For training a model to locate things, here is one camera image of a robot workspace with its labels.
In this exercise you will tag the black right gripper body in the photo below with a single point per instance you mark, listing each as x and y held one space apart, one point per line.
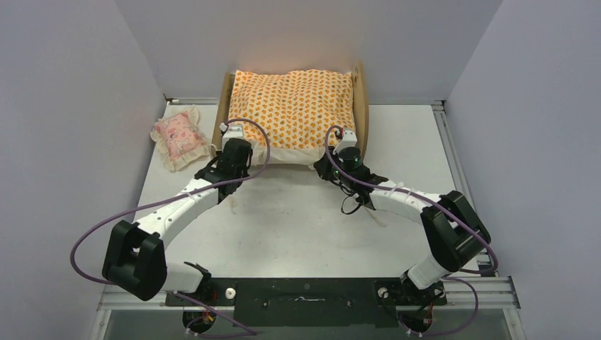
329 173

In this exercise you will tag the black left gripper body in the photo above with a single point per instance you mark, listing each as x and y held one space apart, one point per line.
243 174

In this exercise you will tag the pink frilled small pillow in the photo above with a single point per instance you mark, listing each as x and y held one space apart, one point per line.
178 139

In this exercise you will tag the orange patterned bed cushion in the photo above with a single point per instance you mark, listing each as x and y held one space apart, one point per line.
291 112

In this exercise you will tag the wooden pet bed frame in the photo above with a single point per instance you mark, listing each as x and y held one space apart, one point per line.
361 108

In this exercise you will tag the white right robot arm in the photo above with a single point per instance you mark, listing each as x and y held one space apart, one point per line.
454 232

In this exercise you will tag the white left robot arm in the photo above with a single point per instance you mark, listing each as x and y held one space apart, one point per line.
136 255

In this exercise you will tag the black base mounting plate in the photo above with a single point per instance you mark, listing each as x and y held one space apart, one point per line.
318 302

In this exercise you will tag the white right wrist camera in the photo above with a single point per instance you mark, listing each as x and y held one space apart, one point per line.
346 138

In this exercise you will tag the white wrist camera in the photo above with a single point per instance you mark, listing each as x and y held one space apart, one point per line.
346 138
231 131

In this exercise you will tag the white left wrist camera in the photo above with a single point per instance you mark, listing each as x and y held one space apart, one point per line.
231 131

